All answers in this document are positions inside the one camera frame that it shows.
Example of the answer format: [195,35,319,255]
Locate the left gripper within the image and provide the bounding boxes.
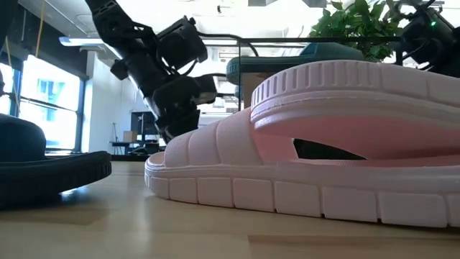
[109,53,219,144]

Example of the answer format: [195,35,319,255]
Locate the pink rubber slide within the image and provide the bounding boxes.
[144,107,460,230]
[250,60,460,162]

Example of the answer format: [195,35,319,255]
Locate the black computer monitor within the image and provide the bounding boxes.
[130,111,159,137]

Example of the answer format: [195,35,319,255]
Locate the low black table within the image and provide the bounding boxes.
[109,140,161,162]

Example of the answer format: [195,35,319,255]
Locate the long ceiling light fixture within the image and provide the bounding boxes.
[59,35,123,47]

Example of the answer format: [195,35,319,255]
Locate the green leafy plant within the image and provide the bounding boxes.
[308,0,407,62]

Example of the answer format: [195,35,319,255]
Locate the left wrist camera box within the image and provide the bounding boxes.
[157,15,209,71]

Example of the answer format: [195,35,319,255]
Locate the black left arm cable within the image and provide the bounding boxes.
[195,31,260,58]

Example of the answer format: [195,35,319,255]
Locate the yellow hanging cable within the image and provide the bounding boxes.
[34,0,46,59]

